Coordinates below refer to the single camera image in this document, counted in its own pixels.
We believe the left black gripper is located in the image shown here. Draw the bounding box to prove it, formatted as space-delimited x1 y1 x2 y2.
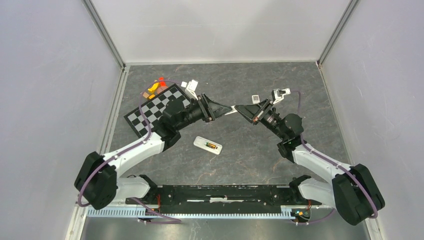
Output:
175 92 232 131

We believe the white slotted cable duct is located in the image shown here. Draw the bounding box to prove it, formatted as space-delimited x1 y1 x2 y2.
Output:
86 205 305 220

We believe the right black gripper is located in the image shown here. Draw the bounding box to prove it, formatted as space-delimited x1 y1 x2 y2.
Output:
234 98 287 140

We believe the white remote control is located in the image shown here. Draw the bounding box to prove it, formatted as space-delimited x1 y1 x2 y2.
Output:
251 95 260 104
193 136 223 155

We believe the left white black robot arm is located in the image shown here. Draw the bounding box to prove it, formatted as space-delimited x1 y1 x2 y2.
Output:
74 94 233 210

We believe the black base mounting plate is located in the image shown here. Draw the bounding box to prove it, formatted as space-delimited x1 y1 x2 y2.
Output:
141 184 321 214

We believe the red toy block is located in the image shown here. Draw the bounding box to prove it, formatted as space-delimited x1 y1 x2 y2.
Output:
158 77 167 87

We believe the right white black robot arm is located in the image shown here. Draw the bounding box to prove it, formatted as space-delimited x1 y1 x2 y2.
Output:
234 99 385 226

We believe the checkerboard calibration plate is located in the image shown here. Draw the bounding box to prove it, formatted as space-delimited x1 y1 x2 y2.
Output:
124 83 191 138

